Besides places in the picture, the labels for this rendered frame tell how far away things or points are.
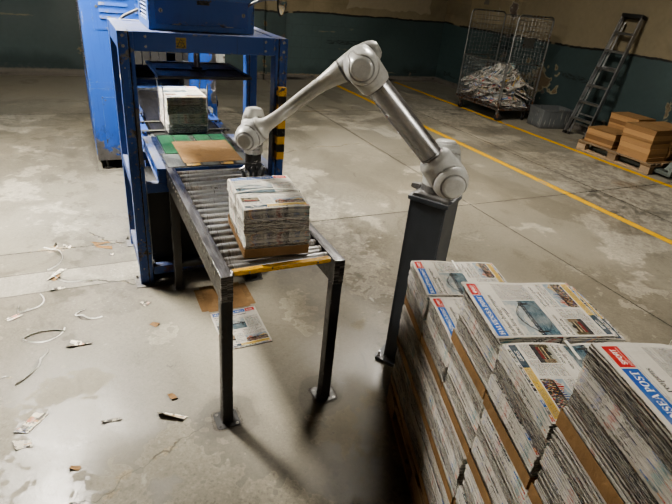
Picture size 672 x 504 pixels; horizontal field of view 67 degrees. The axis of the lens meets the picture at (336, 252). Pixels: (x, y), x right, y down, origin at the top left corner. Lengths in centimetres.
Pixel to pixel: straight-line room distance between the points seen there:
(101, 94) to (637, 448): 513
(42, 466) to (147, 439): 41
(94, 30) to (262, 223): 359
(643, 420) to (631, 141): 725
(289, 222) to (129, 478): 124
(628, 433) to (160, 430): 200
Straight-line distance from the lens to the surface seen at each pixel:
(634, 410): 106
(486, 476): 163
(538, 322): 158
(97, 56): 545
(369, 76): 207
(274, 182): 239
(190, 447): 250
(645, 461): 106
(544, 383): 137
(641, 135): 809
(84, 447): 260
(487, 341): 156
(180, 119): 398
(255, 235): 215
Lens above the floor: 186
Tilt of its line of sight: 28 degrees down
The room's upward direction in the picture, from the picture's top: 6 degrees clockwise
